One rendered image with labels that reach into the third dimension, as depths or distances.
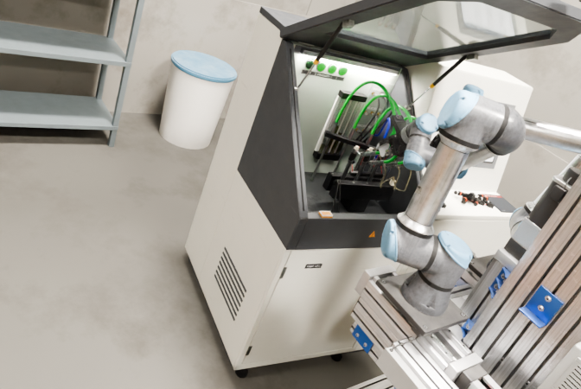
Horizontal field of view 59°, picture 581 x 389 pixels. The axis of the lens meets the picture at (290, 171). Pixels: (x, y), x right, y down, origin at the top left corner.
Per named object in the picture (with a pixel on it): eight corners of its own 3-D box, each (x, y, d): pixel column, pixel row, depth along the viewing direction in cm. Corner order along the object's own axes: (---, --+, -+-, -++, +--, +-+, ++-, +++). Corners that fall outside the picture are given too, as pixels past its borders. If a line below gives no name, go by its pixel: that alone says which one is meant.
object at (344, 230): (294, 250, 203) (309, 218, 196) (290, 243, 206) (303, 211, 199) (407, 246, 236) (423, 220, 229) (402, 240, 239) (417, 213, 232)
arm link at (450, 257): (459, 294, 152) (482, 259, 146) (418, 279, 151) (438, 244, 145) (451, 269, 163) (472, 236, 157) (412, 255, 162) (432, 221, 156)
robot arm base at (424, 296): (454, 311, 161) (469, 288, 157) (424, 321, 152) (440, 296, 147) (421, 277, 171) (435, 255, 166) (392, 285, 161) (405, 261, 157)
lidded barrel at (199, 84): (200, 121, 461) (220, 54, 432) (226, 152, 427) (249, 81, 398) (143, 118, 429) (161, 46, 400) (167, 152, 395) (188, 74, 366)
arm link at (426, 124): (417, 129, 172) (422, 107, 175) (402, 139, 182) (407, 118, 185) (437, 137, 173) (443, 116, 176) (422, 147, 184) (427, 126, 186)
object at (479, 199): (463, 207, 248) (469, 199, 246) (450, 194, 256) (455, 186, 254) (494, 208, 260) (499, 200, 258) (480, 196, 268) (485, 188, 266)
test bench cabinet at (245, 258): (228, 380, 236) (285, 250, 201) (194, 290, 278) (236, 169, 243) (348, 360, 273) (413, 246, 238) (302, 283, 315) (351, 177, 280)
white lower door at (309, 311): (241, 366, 232) (291, 251, 202) (239, 361, 234) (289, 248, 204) (352, 348, 267) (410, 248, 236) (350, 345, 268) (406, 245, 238)
